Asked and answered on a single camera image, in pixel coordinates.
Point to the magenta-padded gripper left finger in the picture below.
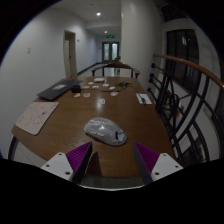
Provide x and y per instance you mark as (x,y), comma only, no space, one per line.
(63,165)

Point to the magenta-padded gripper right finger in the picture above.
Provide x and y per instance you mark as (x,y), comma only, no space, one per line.
(163,165)

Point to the beige printed mouse pad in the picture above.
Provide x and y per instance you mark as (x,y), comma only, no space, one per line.
(36,117)

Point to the white paper sheet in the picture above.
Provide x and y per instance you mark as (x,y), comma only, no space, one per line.
(144,98)

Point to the white printed sticker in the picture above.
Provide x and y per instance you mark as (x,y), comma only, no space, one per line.
(102,101)

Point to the closed dark laptop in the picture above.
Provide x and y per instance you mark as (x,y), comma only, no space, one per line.
(58,89)

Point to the small black box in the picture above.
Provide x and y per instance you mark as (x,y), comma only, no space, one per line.
(76,89)

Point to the small beige sticker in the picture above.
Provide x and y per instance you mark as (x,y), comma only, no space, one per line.
(86,87)

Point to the small white sticker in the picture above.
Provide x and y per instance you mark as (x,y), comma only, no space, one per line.
(105,85)
(90,82)
(112,88)
(95,86)

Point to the red and white sticker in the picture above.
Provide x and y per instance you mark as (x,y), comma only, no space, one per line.
(114,93)

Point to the small white box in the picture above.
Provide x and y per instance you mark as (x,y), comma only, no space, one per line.
(99,79)

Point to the black railing with wooden handrail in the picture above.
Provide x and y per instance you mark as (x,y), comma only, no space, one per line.
(186,63)

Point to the dark window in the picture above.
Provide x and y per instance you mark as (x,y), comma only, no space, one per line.
(181,56)

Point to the wooden armchair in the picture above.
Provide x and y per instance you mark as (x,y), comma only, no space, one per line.
(115,65)

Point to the pale side door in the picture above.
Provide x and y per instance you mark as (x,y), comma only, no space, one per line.
(70,53)

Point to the glazed double door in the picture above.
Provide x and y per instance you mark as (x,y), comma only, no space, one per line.
(110,51)

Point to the green exit sign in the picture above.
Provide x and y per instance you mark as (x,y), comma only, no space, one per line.
(110,36)

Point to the round ceiling light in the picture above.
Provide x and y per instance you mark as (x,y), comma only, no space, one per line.
(98,14)

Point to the white wall switch plate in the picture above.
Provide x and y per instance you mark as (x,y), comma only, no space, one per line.
(28,50)

